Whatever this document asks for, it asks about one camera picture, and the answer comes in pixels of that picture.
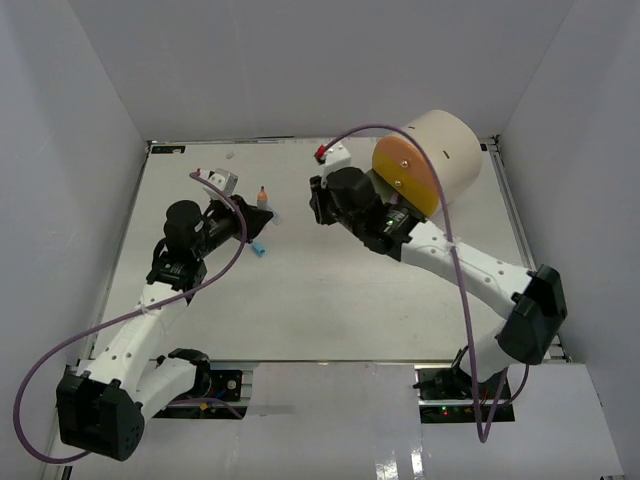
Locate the round three-drawer storage box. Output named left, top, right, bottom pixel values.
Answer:
left=372, top=110, right=482, bottom=217

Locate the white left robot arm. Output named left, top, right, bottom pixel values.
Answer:
left=56, top=195, right=273, bottom=461

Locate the light blue highlighter cap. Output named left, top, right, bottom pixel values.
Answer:
left=251, top=242, right=266, bottom=257

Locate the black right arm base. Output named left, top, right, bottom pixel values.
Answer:
left=413, top=363, right=516, bottom=425

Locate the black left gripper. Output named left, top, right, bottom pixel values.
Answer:
left=193, top=194, right=274, bottom=259

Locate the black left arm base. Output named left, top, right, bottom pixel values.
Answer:
left=154, top=348, right=251, bottom=420

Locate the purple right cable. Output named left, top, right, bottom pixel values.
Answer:
left=315, top=123, right=531, bottom=444

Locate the orange highlighter body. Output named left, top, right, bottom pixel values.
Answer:
left=256, top=186, right=269, bottom=209

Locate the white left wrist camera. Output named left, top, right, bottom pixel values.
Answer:
left=198, top=168, right=238, bottom=200

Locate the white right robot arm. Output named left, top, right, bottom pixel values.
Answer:
left=310, top=167, right=567, bottom=399

